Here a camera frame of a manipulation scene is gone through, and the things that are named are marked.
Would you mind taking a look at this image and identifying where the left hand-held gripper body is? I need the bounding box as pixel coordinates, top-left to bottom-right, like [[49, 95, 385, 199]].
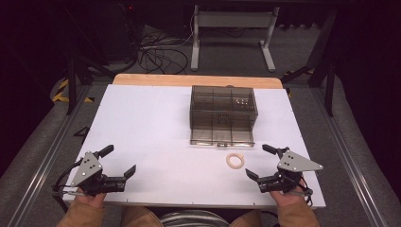
[[69, 150, 128, 197]]

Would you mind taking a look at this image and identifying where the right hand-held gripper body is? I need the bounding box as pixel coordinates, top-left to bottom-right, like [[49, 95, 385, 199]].
[[256, 146, 324, 194]]

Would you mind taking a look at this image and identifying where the person's left hand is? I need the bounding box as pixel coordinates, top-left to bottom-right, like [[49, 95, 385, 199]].
[[75, 188, 108, 209]]

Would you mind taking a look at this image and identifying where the person's right hand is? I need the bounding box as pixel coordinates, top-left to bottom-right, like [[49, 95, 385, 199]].
[[269, 181, 308, 208]]

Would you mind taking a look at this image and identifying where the white board sheet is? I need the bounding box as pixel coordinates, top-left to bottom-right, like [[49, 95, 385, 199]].
[[62, 83, 326, 209]]

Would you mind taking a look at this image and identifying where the person's tan trouser leg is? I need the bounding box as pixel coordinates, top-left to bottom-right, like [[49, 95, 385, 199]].
[[229, 210, 263, 227], [120, 206, 164, 227]]

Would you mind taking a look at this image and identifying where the transparent grey drawer box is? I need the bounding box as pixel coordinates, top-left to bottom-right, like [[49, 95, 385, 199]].
[[189, 84, 259, 148]]

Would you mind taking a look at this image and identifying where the yellow black hazard tape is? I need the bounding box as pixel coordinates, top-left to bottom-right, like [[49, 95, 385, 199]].
[[51, 79, 95, 104]]

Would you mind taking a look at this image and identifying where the person's striped shirt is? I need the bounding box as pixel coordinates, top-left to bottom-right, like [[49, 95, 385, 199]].
[[158, 209, 232, 227]]

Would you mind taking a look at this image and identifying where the black tripod stand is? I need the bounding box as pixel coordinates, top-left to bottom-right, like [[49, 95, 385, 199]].
[[61, 6, 116, 116]]

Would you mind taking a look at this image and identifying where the black metal stand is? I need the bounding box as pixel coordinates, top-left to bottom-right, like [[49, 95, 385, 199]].
[[282, 9, 339, 117]]

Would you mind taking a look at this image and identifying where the cream white ring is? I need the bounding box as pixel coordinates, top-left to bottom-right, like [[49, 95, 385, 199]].
[[225, 152, 245, 169]]

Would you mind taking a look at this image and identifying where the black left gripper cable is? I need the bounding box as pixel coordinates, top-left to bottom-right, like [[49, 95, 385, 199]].
[[51, 158, 85, 200]]

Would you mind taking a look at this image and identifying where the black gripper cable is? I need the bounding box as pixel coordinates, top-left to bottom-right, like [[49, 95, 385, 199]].
[[296, 179, 315, 208], [51, 158, 85, 200]]

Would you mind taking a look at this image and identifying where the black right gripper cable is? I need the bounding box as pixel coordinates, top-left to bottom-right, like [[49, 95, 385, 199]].
[[296, 179, 315, 208]]

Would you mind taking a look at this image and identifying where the aluminium floor rail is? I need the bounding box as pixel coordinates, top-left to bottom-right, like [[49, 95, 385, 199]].
[[7, 84, 93, 227], [310, 86, 391, 227]]

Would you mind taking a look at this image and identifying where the bundle of black floor cables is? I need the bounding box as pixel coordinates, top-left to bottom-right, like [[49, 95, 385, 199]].
[[137, 26, 194, 76]]

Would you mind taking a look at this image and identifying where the grey metal table frame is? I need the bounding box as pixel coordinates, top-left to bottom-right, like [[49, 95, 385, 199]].
[[190, 4, 281, 73]]

